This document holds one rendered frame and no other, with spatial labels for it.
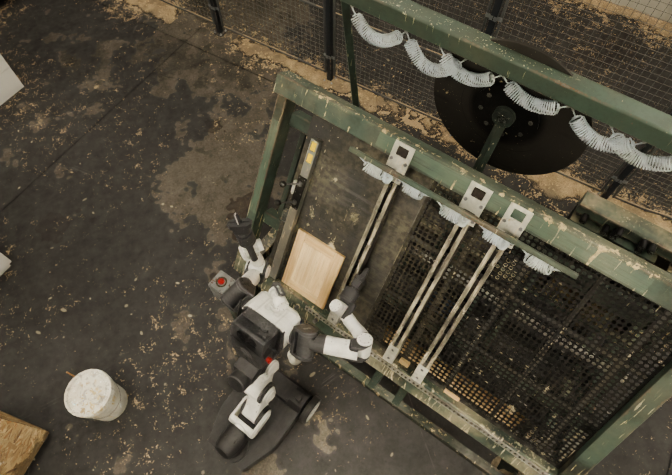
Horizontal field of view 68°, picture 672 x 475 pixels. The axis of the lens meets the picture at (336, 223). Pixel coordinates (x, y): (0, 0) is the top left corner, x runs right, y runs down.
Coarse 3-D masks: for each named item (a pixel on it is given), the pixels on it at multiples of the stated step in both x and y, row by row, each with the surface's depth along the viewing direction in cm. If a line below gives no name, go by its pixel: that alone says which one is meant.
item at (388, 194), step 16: (400, 144) 223; (400, 160) 226; (384, 176) 219; (384, 192) 240; (384, 208) 244; (368, 224) 252; (368, 240) 257; (368, 256) 265; (352, 272) 269; (336, 320) 286
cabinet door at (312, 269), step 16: (304, 240) 284; (304, 256) 289; (320, 256) 283; (336, 256) 276; (288, 272) 299; (304, 272) 293; (320, 272) 287; (336, 272) 280; (304, 288) 297; (320, 288) 291; (320, 304) 295
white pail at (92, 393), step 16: (80, 384) 326; (96, 384) 326; (112, 384) 327; (64, 400) 320; (80, 400) 322; (96, 400) 318; (112, 400) 329; (80, 416) 316; (96, 416) 327; (112, 416) 342
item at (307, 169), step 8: (320, 144) 256; (312, 152) 257; (304, 160) 261; (312, 160) 259; (304, 168) 263; (312, 168) 263; (304, 176) 265; (304, 192) 271; (288, 216) 281; (296, 216) 280; (288, 224) 283; (288, 232) 285; (280, 240) 290; (288, 240) 289; (280, 248) 293; (280, 256) 295; (272, 264) 301; (280, 264) 298; (272, 272) 303
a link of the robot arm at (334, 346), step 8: (328, 336) 242; (360, 336) 241; (368, 336) 241; (328, 344) 239; (336, 344) 239; (344, 344) 239; (352, 344) 238; (360, 344) 238; (368, 344) 238; (328, 352) 239; (336, 352) 239; (344, 352) 238; (352, 352) 238; (352, 360) 242; (360, 360) 242
